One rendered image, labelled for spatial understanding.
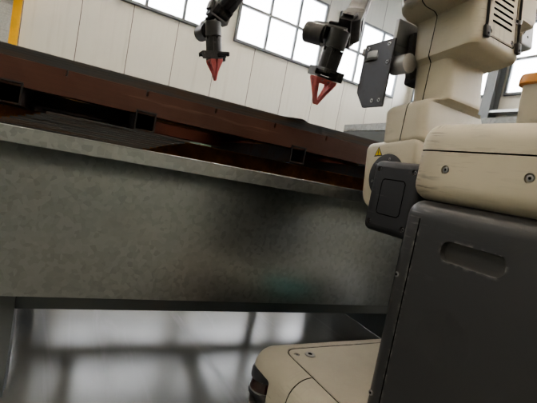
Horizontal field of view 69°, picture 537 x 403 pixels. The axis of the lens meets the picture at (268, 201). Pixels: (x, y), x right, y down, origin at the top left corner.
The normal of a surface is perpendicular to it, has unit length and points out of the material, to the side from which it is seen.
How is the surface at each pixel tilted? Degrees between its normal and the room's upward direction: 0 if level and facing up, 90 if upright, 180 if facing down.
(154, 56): 90
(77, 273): 90
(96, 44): 90
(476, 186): 90
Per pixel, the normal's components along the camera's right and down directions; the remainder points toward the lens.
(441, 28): -0.86, -0.13
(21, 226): 0.41, 0.15
